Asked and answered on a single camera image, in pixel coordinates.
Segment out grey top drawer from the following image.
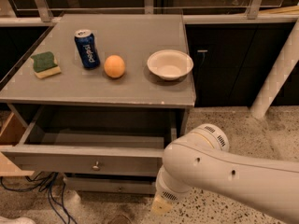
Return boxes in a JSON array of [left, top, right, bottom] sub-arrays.
[[3, 105, 177, 176]]

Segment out grey drawer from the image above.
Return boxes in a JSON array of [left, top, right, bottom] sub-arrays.
[[64, 177, 156, 195], [3, 105, 177, 176]]

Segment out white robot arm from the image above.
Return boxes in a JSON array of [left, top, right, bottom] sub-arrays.
[[151, 124, 299, 224]]

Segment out grey bottom drawer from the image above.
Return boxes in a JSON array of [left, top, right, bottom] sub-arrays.
[[64, 177, 156, 195]]

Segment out grey drawer cabinet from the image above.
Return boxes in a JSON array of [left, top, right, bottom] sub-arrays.
[[0, 13, 197, 147]]

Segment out brown shoe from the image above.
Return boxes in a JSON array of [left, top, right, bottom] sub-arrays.
[[107, 215, 132, 224]]

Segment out white bowl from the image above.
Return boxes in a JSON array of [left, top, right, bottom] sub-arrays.
[[147, 49, 193, 80]]

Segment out orange fruit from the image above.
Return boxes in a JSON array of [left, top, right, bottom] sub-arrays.
[[104, 55, 125, 78]]

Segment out white shoe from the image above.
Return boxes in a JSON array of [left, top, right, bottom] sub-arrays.
[[0, 217, 36, 224]]

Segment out black low cabinet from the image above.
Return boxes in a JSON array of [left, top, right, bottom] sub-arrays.
[[186, 22, 294, 107]]

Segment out blue Pepsi can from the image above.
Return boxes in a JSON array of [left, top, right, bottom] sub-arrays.
[[74, 29, 100, 69]]

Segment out green yellow sponge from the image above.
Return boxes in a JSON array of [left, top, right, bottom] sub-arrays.
[[30, 51, 61, 79]]

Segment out white pillar leg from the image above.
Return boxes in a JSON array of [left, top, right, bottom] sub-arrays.
[[249, 20, 299, 119]]

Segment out metal glass railing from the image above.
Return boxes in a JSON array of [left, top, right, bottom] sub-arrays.
[[0, 0, 299, 27]]

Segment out blue cable on floor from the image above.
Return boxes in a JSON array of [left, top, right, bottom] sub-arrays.
[[0, 171, 78, 224]]

